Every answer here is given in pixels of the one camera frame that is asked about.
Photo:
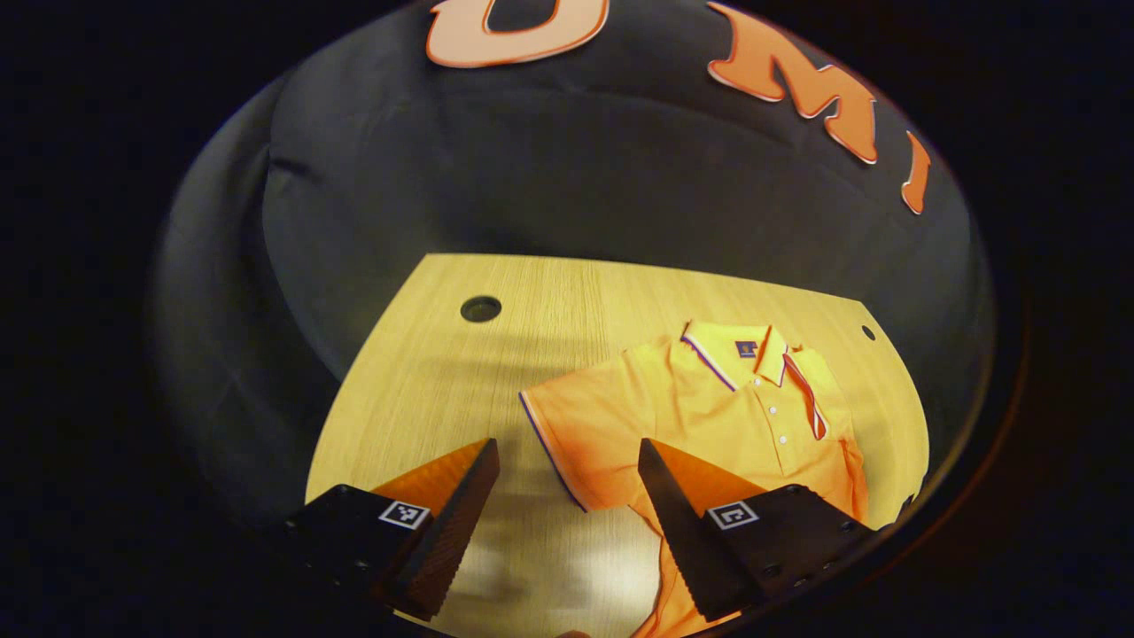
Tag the black backdrop cloth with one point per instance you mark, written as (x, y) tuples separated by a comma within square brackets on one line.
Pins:
[(567, 168)]

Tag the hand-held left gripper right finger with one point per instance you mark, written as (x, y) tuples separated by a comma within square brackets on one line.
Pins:
[(678, 523)]

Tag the yellow T-shirt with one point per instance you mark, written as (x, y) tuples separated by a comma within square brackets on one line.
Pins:
[(691, 416)]

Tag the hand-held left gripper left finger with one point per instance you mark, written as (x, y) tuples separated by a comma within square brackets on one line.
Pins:
[(456, 523)]

